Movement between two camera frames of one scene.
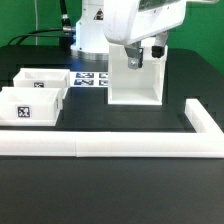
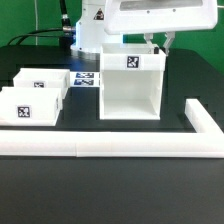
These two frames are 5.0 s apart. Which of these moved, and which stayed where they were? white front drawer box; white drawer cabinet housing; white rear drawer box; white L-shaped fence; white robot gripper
Moved: white drawer cabinet housing; white robot gripper
Stayed: white L-shaped fence; white front drawer box; white rear drawer box
